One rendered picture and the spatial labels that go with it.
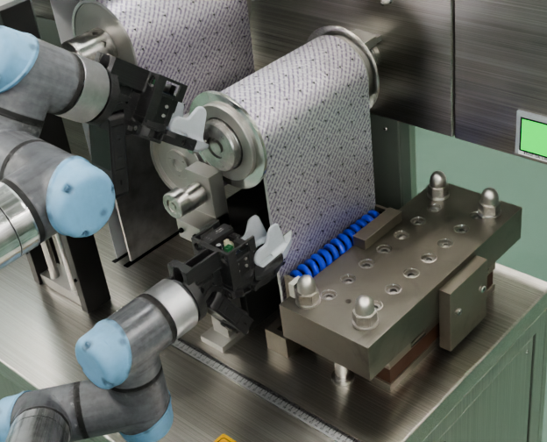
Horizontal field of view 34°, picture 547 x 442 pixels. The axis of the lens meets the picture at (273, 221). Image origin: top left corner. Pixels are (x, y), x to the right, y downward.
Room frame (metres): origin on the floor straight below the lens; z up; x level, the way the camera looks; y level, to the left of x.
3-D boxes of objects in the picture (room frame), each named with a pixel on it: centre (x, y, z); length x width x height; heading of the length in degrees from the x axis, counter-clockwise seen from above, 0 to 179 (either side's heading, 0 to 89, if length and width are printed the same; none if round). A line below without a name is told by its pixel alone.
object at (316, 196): (1.15, -0.08, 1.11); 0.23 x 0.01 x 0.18; 133
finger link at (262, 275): (1.01, 0.03, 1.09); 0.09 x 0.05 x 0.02; 132
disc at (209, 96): (1.11, 0.05, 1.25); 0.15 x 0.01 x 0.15; 43
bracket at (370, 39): (1.31, -0.17, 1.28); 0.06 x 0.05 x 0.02; 133
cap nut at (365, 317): (0.95, -0.11, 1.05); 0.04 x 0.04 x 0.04
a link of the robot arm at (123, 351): (0.88, 0.21, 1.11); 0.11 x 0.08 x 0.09; 133
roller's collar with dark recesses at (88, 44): (1.27, 0.24, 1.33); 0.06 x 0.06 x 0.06; 43
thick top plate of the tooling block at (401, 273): (1.09, -0.19, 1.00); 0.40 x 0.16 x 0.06; 133
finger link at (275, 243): (1.05, 0.00, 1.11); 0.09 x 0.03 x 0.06; 132
